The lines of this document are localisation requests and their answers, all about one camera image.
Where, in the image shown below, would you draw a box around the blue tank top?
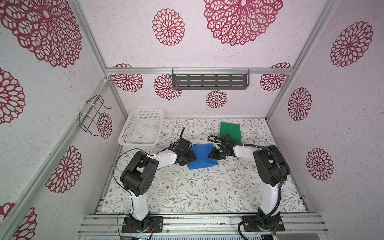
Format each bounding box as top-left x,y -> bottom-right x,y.
187,144 -> 219,170

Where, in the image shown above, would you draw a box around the green tank top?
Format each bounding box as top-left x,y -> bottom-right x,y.
220,122 -> 242,143

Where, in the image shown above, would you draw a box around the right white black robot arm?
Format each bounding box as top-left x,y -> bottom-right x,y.
208,135 -> 290,225

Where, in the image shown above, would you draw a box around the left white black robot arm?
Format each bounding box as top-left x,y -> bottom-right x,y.
120,138 -> 196,232

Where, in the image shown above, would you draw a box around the white plastic basket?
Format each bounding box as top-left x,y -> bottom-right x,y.
118,108 -> 165,149

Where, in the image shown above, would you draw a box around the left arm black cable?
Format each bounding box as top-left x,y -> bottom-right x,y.
112,127 -> 186,240

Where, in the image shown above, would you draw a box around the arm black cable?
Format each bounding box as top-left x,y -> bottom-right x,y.
112,127 -> 186,240
207,135 -> 285,240

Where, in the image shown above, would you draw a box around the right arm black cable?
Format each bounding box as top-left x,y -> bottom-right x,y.
207,135 -> 285,240

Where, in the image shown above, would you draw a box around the grey slotted wall shelf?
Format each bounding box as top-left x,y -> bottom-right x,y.
171,69 -> 250,90

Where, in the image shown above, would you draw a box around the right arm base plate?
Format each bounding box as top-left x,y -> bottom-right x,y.
242,213 -> 285,232

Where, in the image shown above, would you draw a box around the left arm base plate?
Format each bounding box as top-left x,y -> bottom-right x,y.
121,216 -> 164,233

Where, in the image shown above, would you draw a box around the black wire wall rack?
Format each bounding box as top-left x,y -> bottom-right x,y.
78,95 -> 111,137

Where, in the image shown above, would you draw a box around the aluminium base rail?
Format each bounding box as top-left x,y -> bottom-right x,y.
77,213 -> 329,239

